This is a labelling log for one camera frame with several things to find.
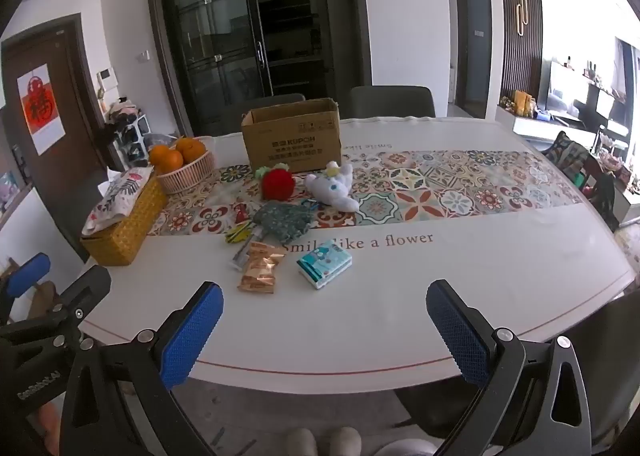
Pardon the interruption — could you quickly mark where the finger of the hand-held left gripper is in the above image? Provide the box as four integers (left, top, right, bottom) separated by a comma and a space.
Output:
50, 265, 112, 337
0, 252, 52, 324

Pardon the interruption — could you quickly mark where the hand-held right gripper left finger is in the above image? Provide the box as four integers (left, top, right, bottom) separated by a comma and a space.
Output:
59, 280, 224, 456

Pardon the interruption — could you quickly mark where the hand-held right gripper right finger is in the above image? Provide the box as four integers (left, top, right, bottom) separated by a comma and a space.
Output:
426, 279, 593, 456

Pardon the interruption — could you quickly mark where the yellow plastic clip toy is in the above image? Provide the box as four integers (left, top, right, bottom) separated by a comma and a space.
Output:
225, 221, 256, 247

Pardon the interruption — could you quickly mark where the green scouring pad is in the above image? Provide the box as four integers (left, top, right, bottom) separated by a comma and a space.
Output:
252, 201, 312, 243

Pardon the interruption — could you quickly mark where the red plush strawberry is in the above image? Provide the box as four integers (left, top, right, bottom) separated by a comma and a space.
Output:
254, 162, 296, 201

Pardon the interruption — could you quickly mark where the white plush toy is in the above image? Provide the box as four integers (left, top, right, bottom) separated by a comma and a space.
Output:
305, 161, 361, 212

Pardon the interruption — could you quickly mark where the brown cardboard box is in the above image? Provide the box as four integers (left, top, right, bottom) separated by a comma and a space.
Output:
241, 97, 343, 174

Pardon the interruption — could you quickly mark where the person's left hand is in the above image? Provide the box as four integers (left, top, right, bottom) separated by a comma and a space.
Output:
37, 401, 61, 456

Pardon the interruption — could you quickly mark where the yellow woven tissue box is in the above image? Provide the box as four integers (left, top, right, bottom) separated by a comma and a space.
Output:
80, 176, 168, 267

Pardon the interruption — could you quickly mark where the white patterned tablecloth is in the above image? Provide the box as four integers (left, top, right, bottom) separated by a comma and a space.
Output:
80, 116, 638, 394

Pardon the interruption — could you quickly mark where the orange foil snack packet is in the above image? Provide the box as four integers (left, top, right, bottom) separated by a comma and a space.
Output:
248, 242, 287, 278
237, 270, 277, 295

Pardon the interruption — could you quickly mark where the white sachet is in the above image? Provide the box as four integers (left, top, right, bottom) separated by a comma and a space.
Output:
230, 238, 261, 271

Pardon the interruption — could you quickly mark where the patterned snack packet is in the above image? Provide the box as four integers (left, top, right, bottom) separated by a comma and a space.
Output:
82, 167, 155, 237

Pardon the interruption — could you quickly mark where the brown entrance door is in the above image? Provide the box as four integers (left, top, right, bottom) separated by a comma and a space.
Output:
0, 16, 108, 257

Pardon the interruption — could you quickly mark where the teal tissue packet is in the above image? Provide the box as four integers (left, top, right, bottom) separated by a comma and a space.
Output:
296, 240, 352, 290

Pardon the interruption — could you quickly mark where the white plastic basket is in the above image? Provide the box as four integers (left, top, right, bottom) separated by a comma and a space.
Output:
156, 136, 216, 194

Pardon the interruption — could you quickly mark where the person's white slipper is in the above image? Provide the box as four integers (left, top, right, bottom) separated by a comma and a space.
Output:
327, 427, 362, 456
286, 428, 318, 456

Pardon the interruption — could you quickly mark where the white shoe rack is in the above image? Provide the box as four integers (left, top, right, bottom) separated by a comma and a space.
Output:
107, 111, 151, 172

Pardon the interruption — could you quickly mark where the pile of oranges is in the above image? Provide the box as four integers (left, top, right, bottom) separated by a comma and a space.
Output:
148, 135, 207, 174

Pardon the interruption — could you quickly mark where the red paper door decoration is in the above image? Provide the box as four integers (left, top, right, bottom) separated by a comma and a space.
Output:
17, 63, 66, 156

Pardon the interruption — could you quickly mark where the pink cloth bundle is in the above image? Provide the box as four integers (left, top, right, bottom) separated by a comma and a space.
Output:
107, 98, 141, 124

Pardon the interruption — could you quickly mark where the white intercom panel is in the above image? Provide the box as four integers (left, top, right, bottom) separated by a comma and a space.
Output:
97, 67, 120, 99

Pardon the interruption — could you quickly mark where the chair with patterned cushion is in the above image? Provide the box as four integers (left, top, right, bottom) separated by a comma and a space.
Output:
545, 131, 621, 232

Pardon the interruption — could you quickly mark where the white low cabinet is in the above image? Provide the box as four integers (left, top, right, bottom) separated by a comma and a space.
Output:
495, 103, 601, 152

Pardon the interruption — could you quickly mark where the yellow bag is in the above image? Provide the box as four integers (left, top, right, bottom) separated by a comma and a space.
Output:
514, 90, 535, 118

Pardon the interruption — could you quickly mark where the dark dining chair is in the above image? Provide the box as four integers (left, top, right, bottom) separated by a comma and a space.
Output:
240, 92, 307, 117
349, 85, 436, 118

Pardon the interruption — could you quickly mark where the television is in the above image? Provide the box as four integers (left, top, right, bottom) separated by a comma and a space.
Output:
549, 61, 588, 117

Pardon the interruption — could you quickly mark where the dark glass sliding door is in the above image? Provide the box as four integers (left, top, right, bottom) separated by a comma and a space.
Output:
146, 0, 373, 137

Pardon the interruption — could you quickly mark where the dark grey room door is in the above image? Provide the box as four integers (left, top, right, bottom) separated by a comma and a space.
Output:
455, 0, 493, 119

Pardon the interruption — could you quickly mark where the dark slatted wall panel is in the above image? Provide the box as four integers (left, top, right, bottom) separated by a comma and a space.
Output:
497, 0, 543, 102

